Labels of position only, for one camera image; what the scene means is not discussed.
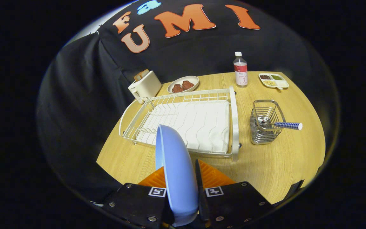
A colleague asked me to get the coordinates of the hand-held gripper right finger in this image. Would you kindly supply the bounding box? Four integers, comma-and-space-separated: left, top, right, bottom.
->
195, 159, 274, 229

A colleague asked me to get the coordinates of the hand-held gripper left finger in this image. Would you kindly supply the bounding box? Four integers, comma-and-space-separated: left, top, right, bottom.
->
102, 165, 174, 229

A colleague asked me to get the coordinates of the blue plate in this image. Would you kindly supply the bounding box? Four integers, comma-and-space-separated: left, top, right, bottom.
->
155, 124, 199, 227

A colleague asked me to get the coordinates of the white wire dish rack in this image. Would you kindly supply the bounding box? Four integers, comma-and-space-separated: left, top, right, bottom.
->
119, 86, 242, 158

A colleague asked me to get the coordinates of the metal wire basket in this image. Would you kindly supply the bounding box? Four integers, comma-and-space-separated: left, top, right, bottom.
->
250, 100, 286, 145

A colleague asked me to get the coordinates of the spoon with blue striped handle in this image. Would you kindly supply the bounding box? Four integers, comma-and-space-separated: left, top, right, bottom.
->
258, 115, 303, 131

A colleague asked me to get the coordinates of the white oval bowl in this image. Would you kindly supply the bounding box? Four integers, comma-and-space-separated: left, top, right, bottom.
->
167, 76, 200, 94

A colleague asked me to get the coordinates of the black backdrop cloth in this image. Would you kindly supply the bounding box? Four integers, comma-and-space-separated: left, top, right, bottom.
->
37, 0, 339, 204

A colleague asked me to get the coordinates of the white toaster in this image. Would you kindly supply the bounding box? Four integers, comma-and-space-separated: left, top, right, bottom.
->
128, 70, 162, 104

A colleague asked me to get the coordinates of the clear bottle with red label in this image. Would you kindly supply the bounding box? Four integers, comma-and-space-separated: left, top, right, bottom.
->
233, 52, 248, 88

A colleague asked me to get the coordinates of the brown toast slice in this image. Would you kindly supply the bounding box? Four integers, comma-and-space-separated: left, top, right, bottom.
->
134, 68, 149, 81

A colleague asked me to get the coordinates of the white divided tray with beans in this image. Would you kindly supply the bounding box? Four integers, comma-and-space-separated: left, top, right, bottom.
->
259, 73, 289, 90

